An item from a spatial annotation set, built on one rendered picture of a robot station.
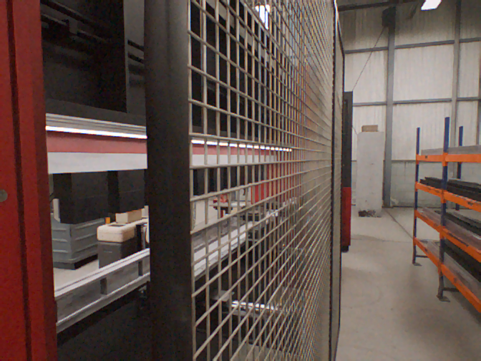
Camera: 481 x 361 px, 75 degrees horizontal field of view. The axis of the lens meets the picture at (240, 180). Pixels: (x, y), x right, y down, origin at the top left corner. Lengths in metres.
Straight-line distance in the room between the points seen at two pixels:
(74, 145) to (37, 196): 0.78
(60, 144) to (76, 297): 0.49
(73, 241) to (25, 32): 4.16
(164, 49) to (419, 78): 9.79
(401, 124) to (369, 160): 2.25
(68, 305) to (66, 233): 3.30
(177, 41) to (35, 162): 0.19
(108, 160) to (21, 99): 0.88
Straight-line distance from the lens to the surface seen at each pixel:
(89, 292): 1.25
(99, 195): 1.19
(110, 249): 2.90
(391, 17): 10.08
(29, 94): 0.35
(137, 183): 1.33
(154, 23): 0.23
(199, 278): 1.14
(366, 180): 7.76
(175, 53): 0.22
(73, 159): 1.12
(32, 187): 0.35
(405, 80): 9.88
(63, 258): 4.58
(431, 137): 9.84
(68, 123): 0.85
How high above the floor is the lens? 1.38
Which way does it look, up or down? 4 degrees down
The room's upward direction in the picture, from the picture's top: straight up
